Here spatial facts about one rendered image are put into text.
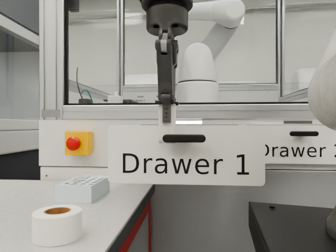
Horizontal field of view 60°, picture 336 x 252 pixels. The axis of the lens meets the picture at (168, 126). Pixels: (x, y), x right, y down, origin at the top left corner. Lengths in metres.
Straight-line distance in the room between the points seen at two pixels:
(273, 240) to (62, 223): 0.28
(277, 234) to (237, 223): 0.56
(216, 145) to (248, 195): 0.39
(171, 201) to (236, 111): 0.33
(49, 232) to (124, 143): 0.20
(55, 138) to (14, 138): 0.55
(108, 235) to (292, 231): 0.26
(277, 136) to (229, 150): 0.36
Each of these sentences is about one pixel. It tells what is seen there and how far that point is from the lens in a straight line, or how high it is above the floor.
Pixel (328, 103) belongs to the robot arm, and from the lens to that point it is 0.46.
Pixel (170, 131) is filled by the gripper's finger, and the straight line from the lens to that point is 0.51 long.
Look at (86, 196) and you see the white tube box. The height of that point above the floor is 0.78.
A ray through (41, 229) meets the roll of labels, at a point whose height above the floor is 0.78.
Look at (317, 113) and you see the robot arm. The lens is 0.53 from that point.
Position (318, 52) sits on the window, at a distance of 0.98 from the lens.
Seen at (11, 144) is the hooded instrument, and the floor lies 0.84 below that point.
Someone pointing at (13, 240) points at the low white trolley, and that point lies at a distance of 0.51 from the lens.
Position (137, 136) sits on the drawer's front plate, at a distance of 0.55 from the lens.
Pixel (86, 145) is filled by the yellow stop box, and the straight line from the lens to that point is 0.89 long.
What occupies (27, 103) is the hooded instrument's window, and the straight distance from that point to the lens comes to 1.63.
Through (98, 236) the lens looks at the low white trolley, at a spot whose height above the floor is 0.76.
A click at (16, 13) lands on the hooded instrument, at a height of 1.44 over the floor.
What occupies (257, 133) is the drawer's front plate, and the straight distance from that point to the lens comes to 0.55.
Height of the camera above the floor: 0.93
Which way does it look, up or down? level
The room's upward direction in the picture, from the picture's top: straight up
